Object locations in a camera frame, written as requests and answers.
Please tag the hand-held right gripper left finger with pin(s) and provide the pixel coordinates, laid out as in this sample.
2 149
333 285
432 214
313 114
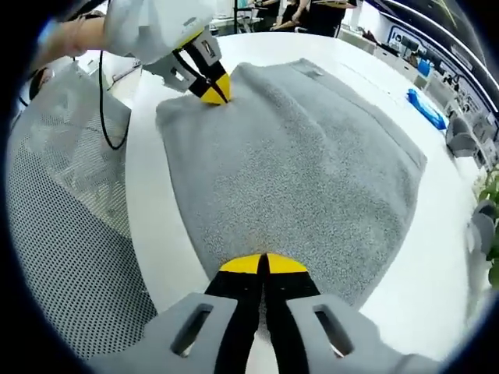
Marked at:
234 308

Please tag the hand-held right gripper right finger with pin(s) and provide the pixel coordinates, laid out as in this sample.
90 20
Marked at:
296 311

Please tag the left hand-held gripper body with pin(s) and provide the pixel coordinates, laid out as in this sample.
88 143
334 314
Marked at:
152 27

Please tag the grey towel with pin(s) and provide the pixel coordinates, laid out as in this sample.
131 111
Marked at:
292 175

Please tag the person's left hand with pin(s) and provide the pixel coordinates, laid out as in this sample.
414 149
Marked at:
87 37

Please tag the white table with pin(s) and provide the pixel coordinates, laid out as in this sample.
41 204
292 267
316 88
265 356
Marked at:
409 292

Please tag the grey mesh office chair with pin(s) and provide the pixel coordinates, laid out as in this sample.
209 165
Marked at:
70 233

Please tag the grey curved cushion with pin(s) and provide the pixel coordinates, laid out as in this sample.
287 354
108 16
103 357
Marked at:
483 230
462 138

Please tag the blue wipes packet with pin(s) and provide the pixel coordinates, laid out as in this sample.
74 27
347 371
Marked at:
427 109

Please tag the potted green plant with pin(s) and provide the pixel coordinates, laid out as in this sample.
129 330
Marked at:
492 218

